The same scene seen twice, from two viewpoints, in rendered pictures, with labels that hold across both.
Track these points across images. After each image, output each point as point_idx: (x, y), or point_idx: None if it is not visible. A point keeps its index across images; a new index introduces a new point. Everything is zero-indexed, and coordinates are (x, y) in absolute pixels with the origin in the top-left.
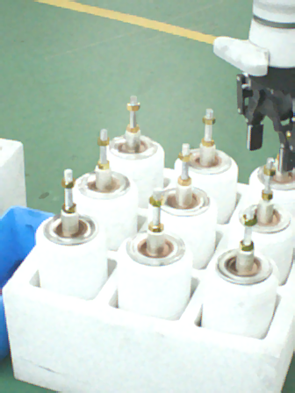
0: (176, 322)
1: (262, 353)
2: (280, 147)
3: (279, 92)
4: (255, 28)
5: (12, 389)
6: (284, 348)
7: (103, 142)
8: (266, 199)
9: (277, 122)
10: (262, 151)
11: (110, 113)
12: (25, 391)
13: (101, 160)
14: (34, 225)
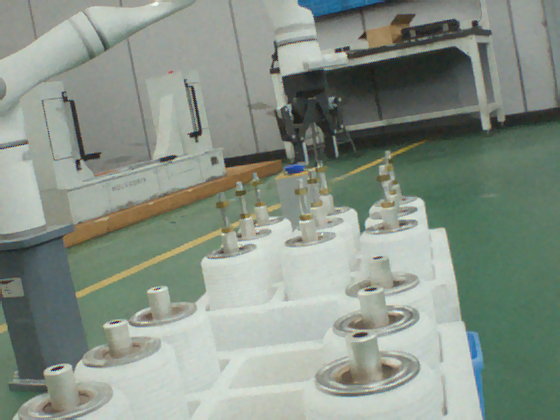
0: (432, 246)
1: (444, 230)
2: (3, 399)
3: (320, 93)
4: (310, 45)
5: (487, 403)
6: None
7: (307, 188)
8: (330, 191)
9: (329, 115)
10: (8, 405)
11: None
12: (483, 397)
13: (307, 211)
14: None
